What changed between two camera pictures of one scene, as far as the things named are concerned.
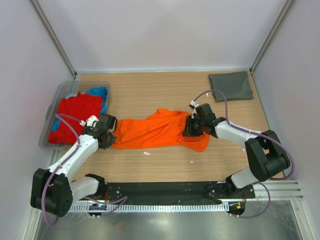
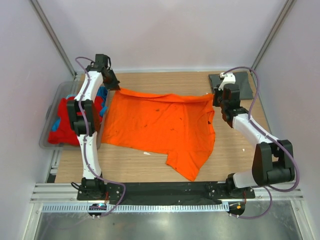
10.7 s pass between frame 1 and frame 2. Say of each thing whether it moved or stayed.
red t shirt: stayed
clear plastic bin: stayed
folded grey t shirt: stayed
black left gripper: moved
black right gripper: moved
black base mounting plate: stayed
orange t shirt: moved
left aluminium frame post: stayed
